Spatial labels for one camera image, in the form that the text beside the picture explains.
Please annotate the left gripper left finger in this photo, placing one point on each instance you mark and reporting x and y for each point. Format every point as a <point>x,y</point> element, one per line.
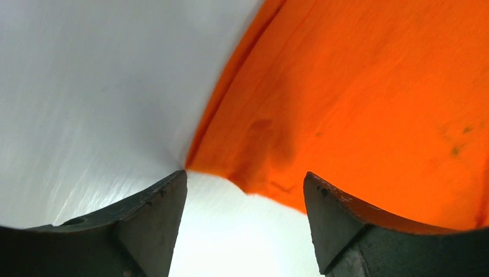
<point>135,236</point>

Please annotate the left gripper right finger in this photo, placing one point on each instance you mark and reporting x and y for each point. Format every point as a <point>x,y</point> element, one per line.
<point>354,238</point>

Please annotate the orange t shirt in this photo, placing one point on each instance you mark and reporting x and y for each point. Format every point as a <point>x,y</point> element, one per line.
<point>386,100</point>

